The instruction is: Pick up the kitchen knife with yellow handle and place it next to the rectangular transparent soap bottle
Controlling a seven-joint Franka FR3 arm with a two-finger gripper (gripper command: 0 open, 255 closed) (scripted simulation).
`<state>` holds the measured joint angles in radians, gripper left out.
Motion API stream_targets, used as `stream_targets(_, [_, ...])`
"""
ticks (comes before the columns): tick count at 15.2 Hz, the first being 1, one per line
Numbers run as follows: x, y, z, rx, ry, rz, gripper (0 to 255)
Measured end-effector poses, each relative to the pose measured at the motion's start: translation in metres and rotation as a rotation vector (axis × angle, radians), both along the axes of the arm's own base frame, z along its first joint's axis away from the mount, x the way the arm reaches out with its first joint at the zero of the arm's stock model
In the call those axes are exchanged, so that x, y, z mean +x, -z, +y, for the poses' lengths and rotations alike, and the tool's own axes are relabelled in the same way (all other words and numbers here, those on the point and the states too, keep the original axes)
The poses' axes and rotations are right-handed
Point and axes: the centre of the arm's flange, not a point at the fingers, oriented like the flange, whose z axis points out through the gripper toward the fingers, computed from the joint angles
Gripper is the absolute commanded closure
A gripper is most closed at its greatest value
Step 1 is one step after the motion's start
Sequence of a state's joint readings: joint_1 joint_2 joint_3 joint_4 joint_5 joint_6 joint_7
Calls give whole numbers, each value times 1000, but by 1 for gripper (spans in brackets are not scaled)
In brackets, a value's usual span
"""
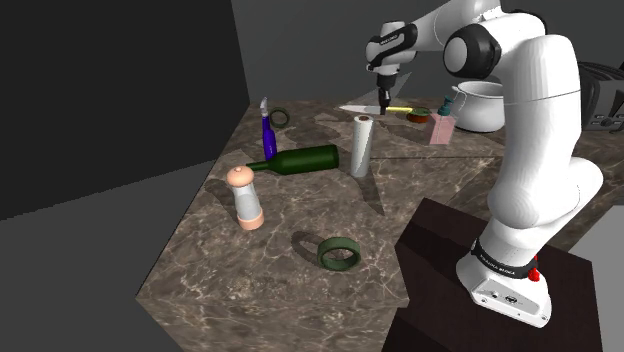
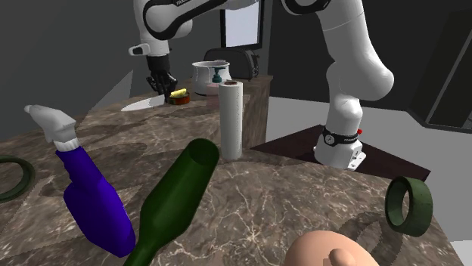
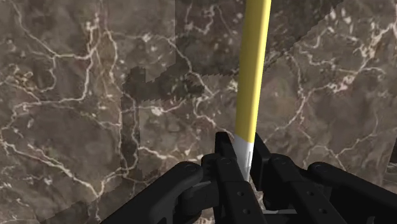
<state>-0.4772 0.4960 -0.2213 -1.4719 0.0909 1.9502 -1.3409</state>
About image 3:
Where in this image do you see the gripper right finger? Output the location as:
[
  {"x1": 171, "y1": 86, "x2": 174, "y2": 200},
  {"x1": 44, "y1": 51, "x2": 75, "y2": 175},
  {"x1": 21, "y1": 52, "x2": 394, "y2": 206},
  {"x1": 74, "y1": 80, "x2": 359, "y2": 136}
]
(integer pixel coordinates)
[{"x1": 249, "y1": 132, "x2": 397, "y2": 224}]

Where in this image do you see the yellow pencil with white tip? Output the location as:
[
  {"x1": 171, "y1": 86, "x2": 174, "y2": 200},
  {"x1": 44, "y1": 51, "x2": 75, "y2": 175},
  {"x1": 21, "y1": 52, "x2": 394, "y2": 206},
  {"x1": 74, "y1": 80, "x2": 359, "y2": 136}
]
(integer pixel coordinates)
[{"x1": 233, "y1": 0, "x2": 272, "y2": 183}]

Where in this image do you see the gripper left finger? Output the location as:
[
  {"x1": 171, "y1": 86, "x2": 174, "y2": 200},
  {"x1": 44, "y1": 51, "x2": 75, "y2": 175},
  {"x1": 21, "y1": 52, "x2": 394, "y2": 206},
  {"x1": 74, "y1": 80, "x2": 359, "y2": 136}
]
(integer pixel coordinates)
[{"x1": 101, "y1": 131, "x2": 268, "y2": 224}]

